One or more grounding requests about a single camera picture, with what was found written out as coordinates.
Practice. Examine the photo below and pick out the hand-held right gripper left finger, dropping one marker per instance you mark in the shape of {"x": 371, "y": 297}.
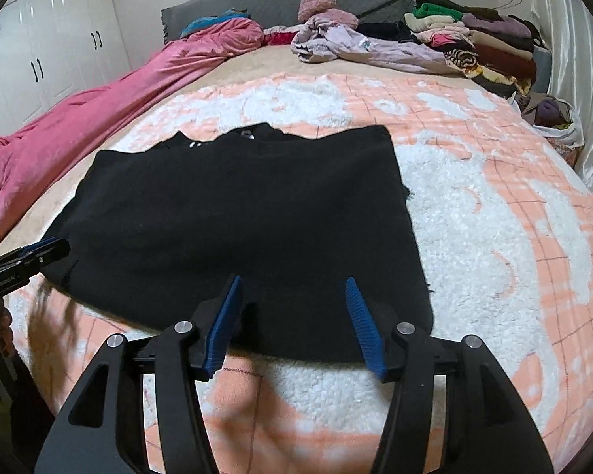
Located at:
{"x": 222, "y": 326}

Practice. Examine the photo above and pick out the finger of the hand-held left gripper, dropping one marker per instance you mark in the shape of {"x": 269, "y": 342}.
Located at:
{"x": 44, "y": 254}

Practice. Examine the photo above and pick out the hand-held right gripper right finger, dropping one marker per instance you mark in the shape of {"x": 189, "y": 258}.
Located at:
{"x": 368, "y": 328}

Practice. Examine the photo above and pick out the black t-shirt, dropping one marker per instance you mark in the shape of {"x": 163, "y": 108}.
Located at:
{"x": 242, "y": 227}

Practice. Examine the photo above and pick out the white bag of clothes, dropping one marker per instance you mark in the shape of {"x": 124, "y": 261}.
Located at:
{"x": 548, "y": 113}

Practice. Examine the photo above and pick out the stack of folded clothes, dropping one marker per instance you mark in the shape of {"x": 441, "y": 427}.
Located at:
{"x": 494, "y": 44}

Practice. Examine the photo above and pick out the pink duvet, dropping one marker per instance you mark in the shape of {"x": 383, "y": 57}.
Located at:
{"x": 79, "y": 123}

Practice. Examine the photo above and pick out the pink and white fluffy blanket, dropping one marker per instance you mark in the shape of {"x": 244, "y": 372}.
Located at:
{"x": 474, "y": 237}

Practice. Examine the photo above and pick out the white wardrobe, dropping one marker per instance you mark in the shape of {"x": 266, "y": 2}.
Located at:
{"x": 44, "y": 44}

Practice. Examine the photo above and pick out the lilac crumpled garment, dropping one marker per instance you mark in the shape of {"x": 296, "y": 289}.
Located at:
{"x": 375, "y": 52}

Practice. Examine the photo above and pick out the teal cloth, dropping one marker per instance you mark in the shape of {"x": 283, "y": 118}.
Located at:
{"x": 205, "y": 22}

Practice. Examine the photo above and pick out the magenta cloth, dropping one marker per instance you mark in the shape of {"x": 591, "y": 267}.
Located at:
{"x": 281, "y": 38}

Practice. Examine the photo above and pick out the black crumpled garment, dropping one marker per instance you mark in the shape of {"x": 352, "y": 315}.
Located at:
{"x": 383, "y": 30}

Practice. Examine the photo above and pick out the blue-grey cushion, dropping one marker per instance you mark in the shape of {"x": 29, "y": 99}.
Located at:
{"x": 543, "y": 69}

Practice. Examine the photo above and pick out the pink fluffy garment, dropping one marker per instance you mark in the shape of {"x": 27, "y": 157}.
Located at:
{"x": 321, "y": 7}

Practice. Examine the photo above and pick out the grey padded headboard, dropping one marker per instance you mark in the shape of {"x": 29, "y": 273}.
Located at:
{"x": 276, "y": 0}

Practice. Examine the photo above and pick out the white satin curtain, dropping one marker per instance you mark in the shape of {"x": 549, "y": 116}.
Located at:
{"x": 578, "y": 59}

